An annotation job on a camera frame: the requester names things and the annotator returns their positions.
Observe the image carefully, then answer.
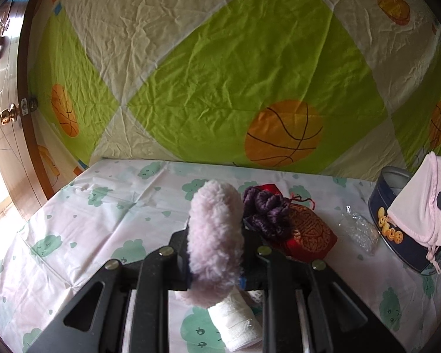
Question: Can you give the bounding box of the fluffy pale pink plush cloth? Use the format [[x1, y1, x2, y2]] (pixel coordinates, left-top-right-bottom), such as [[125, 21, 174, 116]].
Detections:
[[186, 179, 245, 307]]

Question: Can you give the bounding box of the purple yarn scrunchie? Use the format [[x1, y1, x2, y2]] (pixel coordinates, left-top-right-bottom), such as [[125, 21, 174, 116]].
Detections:
[[242, 187, 292, 242]]

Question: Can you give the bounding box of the pale pink drawstring bag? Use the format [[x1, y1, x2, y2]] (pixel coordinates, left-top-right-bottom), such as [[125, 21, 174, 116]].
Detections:
[[387, 151, 441, 274]]

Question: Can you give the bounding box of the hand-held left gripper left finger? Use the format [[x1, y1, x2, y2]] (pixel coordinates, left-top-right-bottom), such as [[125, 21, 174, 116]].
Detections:
[[24, 228, 192, 353]]

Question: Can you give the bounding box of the brass door knob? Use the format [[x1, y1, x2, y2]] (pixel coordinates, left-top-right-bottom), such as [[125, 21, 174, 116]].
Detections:
[[0, 104, 21, 126]]

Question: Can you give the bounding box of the brown wooden door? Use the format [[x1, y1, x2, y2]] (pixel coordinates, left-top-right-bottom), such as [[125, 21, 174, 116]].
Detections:
[[0, 0, 57, 223]]

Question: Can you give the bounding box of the dark blue round tin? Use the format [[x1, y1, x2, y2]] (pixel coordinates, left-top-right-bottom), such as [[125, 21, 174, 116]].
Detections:
[[367, 166, 441, 274]]

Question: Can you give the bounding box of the red embroidered satin pouch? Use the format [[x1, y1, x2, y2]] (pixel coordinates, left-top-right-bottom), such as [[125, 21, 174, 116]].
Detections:
[[259, 183, 338, 263]]

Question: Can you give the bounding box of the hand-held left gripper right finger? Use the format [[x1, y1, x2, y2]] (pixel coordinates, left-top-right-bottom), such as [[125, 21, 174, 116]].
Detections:
[[239, 227, 407, 353]]

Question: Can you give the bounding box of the metal door latch plate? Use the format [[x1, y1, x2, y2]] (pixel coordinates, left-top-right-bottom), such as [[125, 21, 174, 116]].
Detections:
[[20, 97, 38, 115]]

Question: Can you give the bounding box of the basketball print green sheet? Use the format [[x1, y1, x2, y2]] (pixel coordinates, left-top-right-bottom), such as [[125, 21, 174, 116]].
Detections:
[[27, 0, 441, 199]]

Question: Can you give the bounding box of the clear crumpled plastic wrapper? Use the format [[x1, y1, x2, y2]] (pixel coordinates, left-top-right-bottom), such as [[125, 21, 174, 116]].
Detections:
[[338, 206, 381, 254]]

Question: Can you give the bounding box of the cloud print white tablecloth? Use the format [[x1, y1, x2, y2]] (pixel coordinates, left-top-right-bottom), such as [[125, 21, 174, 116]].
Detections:
[[0, 158, 441, 353]]

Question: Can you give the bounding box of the white cloth with pink edging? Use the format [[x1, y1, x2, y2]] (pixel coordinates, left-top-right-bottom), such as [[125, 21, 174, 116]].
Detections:
[[208, 289, 265, 352]]

